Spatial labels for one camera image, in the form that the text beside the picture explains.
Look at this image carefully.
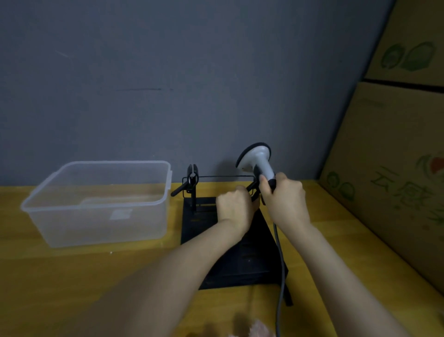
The black spring clamp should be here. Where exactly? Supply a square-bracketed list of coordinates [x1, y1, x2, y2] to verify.
[246, 180, 261, 203]
[170, 164, 200, 198]

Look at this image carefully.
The person's right hand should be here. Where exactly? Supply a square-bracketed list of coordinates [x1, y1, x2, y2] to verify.
[258, 172, 312, 234]

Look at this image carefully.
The large cardboard box with print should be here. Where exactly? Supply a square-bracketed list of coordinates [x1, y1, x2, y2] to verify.
[318, 81, 444, 296]

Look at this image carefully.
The black metal stand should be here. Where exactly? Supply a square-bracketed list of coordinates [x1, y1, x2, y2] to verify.
[180, 175, 294, 307]

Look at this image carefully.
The person's left forearm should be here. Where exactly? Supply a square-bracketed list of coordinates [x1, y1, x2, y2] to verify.
[68, 219, 251, 337]

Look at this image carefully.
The cardboard box with green print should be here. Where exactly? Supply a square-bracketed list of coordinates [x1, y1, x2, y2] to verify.
[364, 0, 444, 88]

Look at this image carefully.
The pink fluffy object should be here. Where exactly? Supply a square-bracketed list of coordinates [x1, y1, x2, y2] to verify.
[248, 319, 277, 337]

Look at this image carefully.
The grey scanner cable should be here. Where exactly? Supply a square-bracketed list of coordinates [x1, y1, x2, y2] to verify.
[273, 222, 287, 337]

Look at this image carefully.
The white handheld barcode scanner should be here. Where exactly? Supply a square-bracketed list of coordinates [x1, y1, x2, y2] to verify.
[235, 142, 278, 206]

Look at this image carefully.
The person's right forearm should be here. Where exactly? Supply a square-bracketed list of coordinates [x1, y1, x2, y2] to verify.
[277, 222, 414, 337]

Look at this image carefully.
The clear plastic storage box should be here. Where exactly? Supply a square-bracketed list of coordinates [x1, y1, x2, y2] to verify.
[20, 160, 173, 249]

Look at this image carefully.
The person's left hand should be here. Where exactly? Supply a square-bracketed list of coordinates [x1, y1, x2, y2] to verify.
[215, 185, 261, 237]

